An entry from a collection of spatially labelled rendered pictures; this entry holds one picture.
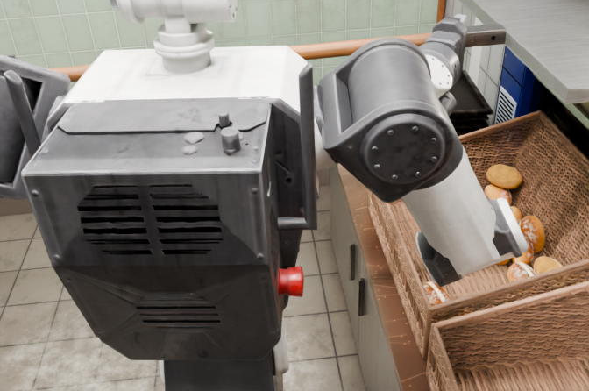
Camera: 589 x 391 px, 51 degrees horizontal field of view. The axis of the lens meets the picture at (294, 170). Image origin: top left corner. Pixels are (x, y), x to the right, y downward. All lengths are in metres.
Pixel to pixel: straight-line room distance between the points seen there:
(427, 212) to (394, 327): 0.78
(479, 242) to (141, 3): 0.46
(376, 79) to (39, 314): 2.06
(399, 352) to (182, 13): 0.98
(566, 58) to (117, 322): 0.94
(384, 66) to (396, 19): 1.95
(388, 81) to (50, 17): 2.08
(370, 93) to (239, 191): 0.19
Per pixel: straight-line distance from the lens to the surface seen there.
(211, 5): 0.62
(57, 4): 2.57
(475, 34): 1.29
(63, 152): 0.56
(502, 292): 1.33
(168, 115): 0.58
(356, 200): 1.83
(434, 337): 1.27
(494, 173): 1.80
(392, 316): 1.49
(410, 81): 0.62
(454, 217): 0.73
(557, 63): 1.26
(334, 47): 1.23
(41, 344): 2.42
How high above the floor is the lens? 1.67
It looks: 34 degrees down
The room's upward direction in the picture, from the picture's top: 3 degrees counter-clockwise
